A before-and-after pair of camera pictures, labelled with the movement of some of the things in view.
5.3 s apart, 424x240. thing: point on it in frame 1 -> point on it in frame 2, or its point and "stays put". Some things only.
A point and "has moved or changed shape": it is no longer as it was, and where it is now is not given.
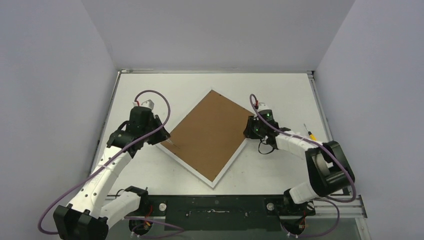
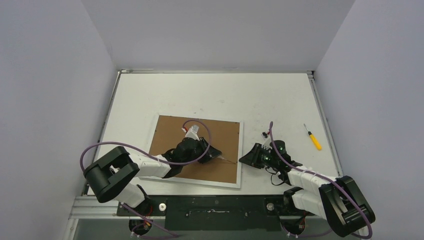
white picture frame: (207, 140) has moved or changed shape
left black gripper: (162, 135) -> (211, 153)
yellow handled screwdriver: (312, 136) stays put
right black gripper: (250, 129) -> (256, 155)
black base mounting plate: (223, 212) stays put
